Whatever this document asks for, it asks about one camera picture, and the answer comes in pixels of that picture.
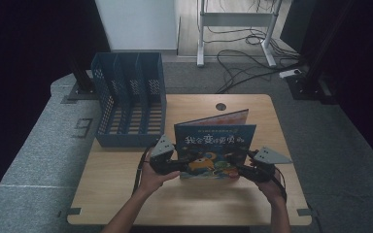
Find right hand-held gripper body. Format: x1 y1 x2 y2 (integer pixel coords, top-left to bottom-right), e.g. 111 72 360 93
238 146 293 183

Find white power strip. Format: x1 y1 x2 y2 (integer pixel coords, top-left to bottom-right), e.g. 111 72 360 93
278 68 303 80

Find blue perforated file rack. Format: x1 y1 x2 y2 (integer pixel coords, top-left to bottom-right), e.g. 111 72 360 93
90 51 168 149

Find white partition panel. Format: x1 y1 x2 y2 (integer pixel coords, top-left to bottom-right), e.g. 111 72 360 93
93 0 180 53

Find black floor cables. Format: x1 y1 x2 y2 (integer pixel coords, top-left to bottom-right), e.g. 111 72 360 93
205 0 307 95

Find white metal desk frame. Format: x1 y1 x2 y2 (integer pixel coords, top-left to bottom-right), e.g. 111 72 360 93
196 0 284 68

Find person's left hand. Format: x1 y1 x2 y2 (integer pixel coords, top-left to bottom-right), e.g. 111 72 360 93
138 151 182 197

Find person's right hand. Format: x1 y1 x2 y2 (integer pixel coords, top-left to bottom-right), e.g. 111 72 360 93
254 168 288 204

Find left hand-held gripper cable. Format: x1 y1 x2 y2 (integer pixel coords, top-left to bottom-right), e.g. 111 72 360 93
131 141 159 196

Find black stand with base plate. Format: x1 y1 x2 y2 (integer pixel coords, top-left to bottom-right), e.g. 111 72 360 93
65 57 100 102
285 0 358 102

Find blue cartoon picture book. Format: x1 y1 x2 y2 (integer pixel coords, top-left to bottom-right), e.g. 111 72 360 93
173 108 257 181

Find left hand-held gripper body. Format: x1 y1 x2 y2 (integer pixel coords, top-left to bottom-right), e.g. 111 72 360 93
149 133 181 177

